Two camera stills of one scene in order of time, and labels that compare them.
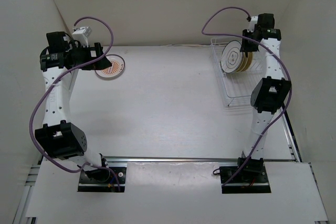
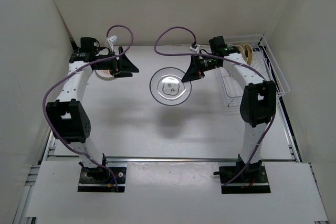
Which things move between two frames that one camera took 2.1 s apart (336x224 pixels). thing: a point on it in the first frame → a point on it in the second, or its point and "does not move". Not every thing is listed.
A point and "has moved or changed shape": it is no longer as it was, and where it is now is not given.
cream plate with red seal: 249,60 does not move
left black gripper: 101,63 → 122,67
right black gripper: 245,48 → 193,72
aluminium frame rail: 188,159 does not move
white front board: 165,190 does not move
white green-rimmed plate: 231,57 has moved or changed shape
